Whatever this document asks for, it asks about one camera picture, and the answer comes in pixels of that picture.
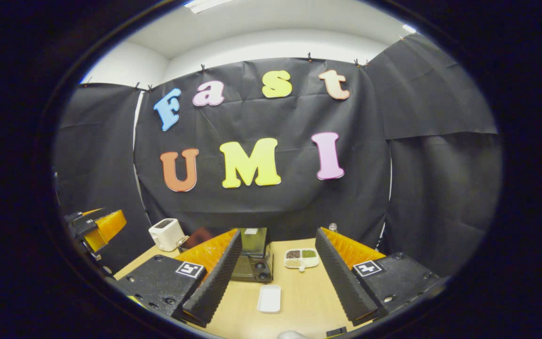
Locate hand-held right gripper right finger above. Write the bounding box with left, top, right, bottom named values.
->
left=315, top=227, right=451, bottom=327

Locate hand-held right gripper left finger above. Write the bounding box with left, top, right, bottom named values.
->
left=110, top=229, right=243, bottom=329

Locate black electric oven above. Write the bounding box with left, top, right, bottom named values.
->
left=179, top=227, right=274, bottom=283

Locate white divided spice dish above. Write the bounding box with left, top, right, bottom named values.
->
left=283, top=248, right=320, bottom=273

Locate white rectangular tray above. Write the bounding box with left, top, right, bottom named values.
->
left=256, top=284, right=282, bottom=315

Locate white toaster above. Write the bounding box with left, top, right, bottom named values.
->
left=148, top=218, right=186, bottom=252

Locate black backdrop cloth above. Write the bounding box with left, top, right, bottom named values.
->
left=53, top=33, right=503, bottom=279

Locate long ceiling light panel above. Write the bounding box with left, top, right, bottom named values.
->
left=184, top=0, right=235, bottom=14

